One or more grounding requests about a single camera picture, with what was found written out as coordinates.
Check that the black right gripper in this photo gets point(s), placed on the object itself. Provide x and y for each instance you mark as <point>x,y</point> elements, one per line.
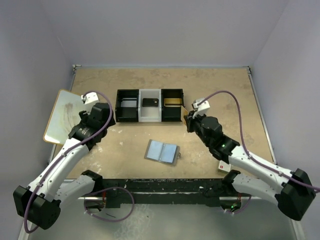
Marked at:
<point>190,121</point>

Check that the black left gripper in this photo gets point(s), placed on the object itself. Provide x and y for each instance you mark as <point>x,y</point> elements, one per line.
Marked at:
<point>84,115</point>

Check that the gold credit card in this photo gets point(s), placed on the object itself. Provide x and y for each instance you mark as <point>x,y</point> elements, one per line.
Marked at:
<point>184,112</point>

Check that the grey card holder wallet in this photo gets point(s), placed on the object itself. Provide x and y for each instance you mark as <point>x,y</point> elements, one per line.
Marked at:
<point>161,152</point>

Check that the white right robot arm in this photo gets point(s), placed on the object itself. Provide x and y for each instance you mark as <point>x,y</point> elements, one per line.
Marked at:
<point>291,191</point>

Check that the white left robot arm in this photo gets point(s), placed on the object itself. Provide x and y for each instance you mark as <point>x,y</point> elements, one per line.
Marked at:
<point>41,202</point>

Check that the silver card in tray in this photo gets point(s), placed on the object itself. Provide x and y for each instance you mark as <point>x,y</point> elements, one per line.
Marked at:
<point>128,103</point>

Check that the gold card in tray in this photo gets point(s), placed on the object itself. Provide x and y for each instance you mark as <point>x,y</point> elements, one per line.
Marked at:
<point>172,102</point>

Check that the black card in tray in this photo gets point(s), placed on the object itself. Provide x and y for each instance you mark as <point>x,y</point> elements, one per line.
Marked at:
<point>150,102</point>

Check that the three-compartment card tray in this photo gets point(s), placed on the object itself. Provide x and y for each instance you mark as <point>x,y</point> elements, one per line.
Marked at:
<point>150,114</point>

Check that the wood-framed whiteboard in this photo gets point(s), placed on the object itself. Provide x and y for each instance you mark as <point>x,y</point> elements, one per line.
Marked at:
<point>64,116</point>

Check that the small white red box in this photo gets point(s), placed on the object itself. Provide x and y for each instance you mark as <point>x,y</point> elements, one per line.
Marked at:
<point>224,167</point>

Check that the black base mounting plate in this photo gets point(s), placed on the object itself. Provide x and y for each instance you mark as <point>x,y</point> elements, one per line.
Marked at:
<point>190,191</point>

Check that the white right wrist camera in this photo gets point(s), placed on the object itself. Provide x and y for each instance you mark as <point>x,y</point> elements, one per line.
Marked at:
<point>200,107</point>

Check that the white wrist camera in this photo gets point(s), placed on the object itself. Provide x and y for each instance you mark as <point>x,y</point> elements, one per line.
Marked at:
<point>200,107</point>
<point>90,98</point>

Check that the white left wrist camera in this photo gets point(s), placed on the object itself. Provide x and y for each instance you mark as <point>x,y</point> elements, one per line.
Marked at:
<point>90,98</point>

